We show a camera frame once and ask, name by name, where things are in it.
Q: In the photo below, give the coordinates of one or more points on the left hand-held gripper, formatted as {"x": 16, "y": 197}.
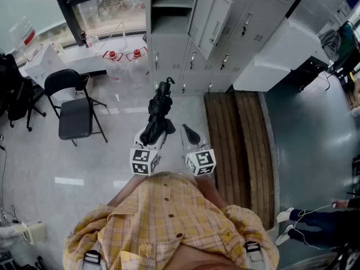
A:
{"x": 139, "y": 157}

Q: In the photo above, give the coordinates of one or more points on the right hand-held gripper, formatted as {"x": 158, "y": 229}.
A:
{"x": 204, "y": 159}

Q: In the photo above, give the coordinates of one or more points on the black umbrella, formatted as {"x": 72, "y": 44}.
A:
{"x": 159, "y": 108}

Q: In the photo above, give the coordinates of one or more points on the grey metal locker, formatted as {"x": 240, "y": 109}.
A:
{"x": 253, "y": 29}

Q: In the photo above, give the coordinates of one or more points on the person's left forearm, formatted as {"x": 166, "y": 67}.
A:
{"x": 126, "y": 190}

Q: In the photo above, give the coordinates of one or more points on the person's right forearm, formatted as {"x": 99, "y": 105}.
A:
{"x": 211, "y": 190}

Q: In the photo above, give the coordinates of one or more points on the grey open locker door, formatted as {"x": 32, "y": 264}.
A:
{"x": 209, "y": 21}

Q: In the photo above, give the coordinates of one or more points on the brown wooden slatted bench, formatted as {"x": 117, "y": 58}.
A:
{"x": 239, "y": 139}

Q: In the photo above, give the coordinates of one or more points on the clear red-capped water bottle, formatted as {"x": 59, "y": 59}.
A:
{"x": 137, "y": 69}
{"x": 114, "y": 66}

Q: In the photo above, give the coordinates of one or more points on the black folding chair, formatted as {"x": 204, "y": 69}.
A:
{"x": 74, "y": 118}

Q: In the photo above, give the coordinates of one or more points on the yellow plaid shirt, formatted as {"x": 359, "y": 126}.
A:
{"x": 157, "y": 221}

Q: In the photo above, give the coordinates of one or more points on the white trash bin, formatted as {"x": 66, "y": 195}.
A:
{"x": 87, "y": 84}

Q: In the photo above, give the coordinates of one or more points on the clear acrylic stand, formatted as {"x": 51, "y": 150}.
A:
{"x": 123, "y": 38}

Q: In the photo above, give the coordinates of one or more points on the small clear bottle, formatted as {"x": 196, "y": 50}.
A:
{"x": 92, "y": 41}

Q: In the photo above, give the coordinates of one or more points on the white cabinet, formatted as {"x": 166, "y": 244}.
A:
{"x": 275, "y": 60}

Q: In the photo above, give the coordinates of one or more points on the small dark bottle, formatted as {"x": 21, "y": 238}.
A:
{"x": 83, "y": 39}

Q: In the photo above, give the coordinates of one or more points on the white cardboard box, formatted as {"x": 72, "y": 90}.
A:
{"x": 45, "y": 63}

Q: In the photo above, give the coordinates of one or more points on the black office chair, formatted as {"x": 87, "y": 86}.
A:
{"x": 15, "y": 94}

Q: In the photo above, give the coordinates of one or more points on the beige plastic box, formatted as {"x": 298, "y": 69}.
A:
{"x": 35, "y": 232}

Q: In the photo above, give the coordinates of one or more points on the clear red-labelled plastic container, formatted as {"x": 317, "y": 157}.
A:
{"x": 24, "y": 34}

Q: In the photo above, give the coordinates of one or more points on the dark green jacket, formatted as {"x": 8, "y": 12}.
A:
{"x": 350, "y": 42}

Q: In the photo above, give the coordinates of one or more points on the black window frame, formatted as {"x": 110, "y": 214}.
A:
{"x": 66, "y": 13}

